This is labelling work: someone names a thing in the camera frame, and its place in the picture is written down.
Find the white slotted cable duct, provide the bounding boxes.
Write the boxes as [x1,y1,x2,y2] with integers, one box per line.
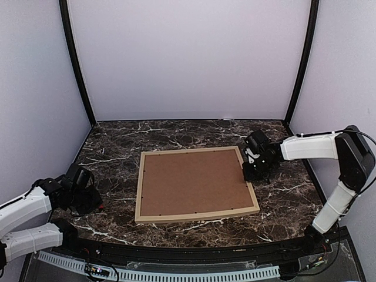
[38,251,280,282]

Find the right black corner post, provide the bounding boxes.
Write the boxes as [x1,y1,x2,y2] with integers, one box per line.
[284,0,320,127]

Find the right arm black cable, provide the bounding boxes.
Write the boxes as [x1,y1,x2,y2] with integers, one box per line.
[337,129,376,203]

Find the left black corner post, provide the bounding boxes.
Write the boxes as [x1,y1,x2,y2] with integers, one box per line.
[59,0,96,127]

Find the black corner post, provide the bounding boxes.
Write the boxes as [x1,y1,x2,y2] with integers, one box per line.
[284,0,320,127]
[59,0,96,127]

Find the wooden picture frame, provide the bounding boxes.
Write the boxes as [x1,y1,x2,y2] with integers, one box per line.
[135,146,260,224]

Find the small circuit board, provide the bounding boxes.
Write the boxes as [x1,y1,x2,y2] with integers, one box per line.
[84,264,110,278]

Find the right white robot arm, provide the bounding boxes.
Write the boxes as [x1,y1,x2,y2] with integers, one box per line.
[242,125,375,255]

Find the black front rail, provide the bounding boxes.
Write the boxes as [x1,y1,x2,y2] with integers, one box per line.
[32,227,347,267]

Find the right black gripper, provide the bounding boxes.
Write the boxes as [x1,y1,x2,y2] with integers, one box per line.
[243,155,276,182]

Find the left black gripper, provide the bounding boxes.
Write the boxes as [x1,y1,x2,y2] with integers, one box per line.
[69,184,102,216]

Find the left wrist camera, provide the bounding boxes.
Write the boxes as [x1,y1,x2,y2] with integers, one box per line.
[65,163,95,190]

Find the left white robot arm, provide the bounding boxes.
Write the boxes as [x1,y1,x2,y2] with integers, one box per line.
[1,176,103,268]

